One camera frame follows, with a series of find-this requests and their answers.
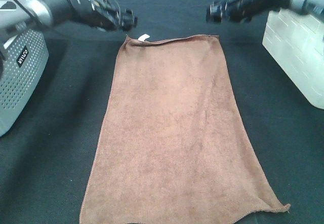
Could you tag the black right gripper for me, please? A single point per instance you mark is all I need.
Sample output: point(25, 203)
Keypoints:
point(239, 10)

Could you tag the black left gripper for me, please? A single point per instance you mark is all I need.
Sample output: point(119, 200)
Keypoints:
point(102, 14)

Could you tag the brown towel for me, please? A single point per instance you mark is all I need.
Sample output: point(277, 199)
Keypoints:
point(172, 146)

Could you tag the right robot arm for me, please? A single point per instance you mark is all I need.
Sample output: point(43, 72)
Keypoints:
point(301, 7)

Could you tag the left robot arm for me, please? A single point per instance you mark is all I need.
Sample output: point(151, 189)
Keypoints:
point(33, 14)

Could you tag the white storage box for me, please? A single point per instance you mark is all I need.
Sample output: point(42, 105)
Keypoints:
point(296, 43)

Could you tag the white perforated laundry basket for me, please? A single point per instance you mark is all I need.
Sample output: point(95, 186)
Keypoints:
point(24, 56)

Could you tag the black table cloth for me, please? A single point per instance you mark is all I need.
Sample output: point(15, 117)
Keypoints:
point(47, 155)

